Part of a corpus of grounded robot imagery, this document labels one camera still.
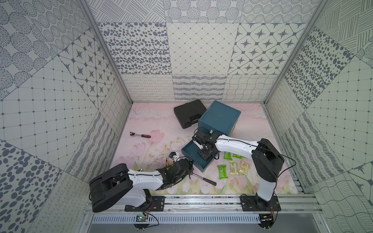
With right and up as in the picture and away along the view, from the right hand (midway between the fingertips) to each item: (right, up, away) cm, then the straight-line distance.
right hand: (206, 153), depth 89 cm
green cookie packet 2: (+9, -10, -5) cm, 14 cm away
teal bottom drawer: (-10, 0, +4) cm, 11 cm away
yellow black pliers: (-24, -5, -1) cm, 25 cm away
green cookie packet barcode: (+9, +8, -33) cm, 35 cm away
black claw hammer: (0, -14, -7) cm, 16 cm away
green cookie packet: (+14, -2, +2) cm, 14 cm away
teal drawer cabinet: (+8, +22, -5) cm, 24 cm away
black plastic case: (-11, +25, +20) cm, 34 cm away
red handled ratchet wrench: (-51, +10, +12) cm, 53 cm away
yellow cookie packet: (+16, -7, -3) cm, 18 cm away
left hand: (-6, -2, -6) cm, 9 cm away
